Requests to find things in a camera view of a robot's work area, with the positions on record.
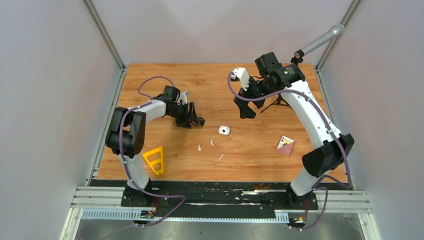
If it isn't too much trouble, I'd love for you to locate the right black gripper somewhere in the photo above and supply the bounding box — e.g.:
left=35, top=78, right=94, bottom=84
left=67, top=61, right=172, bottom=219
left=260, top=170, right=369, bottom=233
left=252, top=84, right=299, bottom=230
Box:
left=234, top=74, right=276, bottom=119

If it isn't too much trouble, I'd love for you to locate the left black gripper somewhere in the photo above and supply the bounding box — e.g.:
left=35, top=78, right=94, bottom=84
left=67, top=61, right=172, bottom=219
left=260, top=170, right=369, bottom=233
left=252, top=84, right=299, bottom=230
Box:
left=168, top=102, right=201, bottom=129

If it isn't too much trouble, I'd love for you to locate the white earbud charging case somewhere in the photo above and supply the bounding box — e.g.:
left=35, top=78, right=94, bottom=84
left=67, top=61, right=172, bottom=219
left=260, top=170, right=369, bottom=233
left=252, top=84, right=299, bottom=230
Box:
left=218, top=125, right=231, bottom=136

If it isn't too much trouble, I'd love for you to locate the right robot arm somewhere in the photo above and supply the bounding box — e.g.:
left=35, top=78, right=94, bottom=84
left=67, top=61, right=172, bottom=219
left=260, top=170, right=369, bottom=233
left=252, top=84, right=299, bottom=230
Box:
left=227, top=52, right=355, bottom=209

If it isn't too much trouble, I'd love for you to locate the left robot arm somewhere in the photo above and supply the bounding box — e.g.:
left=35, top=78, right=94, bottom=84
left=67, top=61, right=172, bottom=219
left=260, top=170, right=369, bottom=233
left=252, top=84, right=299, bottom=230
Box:
left=105, top=85, right=205, bottom=207

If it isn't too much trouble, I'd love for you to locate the yellow triangular plastic piece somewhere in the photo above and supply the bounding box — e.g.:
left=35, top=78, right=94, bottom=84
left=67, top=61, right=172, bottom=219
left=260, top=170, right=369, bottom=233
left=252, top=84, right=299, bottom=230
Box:
left=142, top=146, right=165, bottom=176

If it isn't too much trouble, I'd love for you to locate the red playing card box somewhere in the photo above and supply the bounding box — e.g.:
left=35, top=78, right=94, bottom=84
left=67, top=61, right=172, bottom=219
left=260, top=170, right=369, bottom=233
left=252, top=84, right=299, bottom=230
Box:
left=276, top=135, right=296, bottom=157

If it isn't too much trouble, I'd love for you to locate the black tripod stand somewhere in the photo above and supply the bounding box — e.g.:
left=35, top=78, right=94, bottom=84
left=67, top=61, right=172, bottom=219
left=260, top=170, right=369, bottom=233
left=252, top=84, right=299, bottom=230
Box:
left=259, top=49, right=304, bottom=114

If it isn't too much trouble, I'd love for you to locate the grey metal cylinder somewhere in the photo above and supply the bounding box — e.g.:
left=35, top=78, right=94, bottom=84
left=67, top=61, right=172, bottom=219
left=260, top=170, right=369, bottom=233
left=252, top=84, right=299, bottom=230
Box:
left=294, top=24, right=345, bottom=61

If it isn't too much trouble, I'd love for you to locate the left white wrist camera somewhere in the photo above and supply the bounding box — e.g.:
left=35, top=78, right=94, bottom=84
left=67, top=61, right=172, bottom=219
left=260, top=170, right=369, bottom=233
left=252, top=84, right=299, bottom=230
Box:
left=176, top=91, right=190, bottom=106

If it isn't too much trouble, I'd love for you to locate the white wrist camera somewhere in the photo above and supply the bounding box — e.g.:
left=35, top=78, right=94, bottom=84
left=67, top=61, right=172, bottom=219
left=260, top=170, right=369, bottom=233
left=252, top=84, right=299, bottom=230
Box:
left=176, top=91, right=190, bottom=106
left=230, top=67, right=251, bottom=91

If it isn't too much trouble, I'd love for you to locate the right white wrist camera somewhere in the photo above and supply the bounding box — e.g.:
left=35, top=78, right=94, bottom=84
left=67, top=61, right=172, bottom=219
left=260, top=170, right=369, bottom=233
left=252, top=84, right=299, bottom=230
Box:
left=230, top=67, right=251, bottom=91

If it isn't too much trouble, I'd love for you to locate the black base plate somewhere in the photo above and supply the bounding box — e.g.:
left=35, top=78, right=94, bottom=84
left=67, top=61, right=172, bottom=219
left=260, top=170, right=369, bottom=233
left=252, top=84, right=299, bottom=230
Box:
left=121, top=180, right=318, bottom=210

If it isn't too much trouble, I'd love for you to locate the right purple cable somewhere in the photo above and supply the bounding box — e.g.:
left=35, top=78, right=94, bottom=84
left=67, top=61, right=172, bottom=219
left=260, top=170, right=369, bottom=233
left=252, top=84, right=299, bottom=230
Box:
left=227, top=72, right=353, bottom=231

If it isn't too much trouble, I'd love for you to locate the white slotted cable duct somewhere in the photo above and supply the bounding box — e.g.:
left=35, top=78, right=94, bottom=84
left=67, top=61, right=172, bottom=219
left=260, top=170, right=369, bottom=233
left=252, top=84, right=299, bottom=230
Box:
left=80, top=208, right=290, bottom=224

